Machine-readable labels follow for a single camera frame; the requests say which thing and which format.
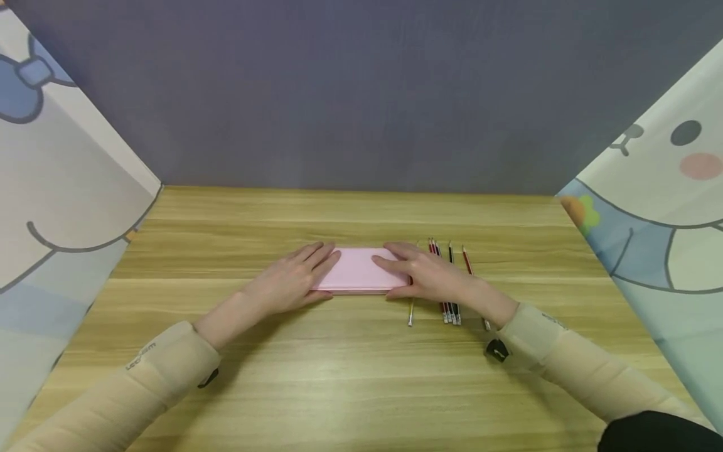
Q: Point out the person's right fingers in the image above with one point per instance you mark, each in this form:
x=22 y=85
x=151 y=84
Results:
x=406 y=250

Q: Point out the black pencil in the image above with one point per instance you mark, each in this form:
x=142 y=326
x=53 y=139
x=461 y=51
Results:
x=455 y=314

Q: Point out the person's left forearm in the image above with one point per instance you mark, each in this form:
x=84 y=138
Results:
x=141 y=383

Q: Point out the red pencil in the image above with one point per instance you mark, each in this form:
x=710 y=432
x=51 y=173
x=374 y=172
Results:
x=466 y=260
x=444 y=314
x=449 y=314

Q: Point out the person's left index finger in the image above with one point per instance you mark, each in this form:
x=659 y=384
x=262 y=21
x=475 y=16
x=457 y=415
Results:
x=329 y=267

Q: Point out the person's left fingers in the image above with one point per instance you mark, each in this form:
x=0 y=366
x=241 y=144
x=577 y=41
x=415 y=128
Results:
x=310 y=252

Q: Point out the person's right index finger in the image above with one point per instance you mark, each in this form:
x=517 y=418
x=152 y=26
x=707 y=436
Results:
x=391 y=265

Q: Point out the person's right forearm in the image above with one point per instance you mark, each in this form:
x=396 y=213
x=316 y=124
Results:
x=576 y=364

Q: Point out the black wrist band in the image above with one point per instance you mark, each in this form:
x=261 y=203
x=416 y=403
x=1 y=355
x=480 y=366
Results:
x=497 y=351

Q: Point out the person's body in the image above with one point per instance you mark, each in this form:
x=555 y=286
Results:
x=661 y=434

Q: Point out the pink pencil case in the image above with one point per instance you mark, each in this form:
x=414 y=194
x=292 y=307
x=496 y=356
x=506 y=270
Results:
x=358 y=271

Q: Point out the person's left hand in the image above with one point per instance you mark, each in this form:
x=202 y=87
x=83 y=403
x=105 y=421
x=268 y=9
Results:
x=285 y=282

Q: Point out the person's left thumb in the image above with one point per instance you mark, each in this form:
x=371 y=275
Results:
x=317 y=297

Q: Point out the person's right thumb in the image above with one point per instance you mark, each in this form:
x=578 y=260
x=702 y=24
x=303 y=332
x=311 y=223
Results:
x=402 y=292

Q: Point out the person's right hand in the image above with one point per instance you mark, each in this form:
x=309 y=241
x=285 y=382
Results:
x=438 y=279

